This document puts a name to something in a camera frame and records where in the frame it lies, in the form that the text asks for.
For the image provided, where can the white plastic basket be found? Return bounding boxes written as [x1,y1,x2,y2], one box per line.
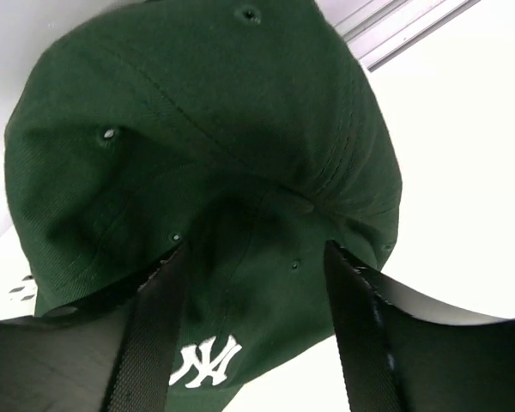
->
[0,227,37,320]

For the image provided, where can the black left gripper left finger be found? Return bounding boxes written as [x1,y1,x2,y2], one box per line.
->
[0,245,190,411]

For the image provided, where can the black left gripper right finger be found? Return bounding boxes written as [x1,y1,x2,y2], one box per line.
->
[324,241,515,411]

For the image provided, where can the aluminium mounting rail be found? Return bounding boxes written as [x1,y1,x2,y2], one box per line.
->
[334,0,477,72]

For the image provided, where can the dark green baseball cap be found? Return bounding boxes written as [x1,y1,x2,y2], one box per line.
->
[4,0,402,411]

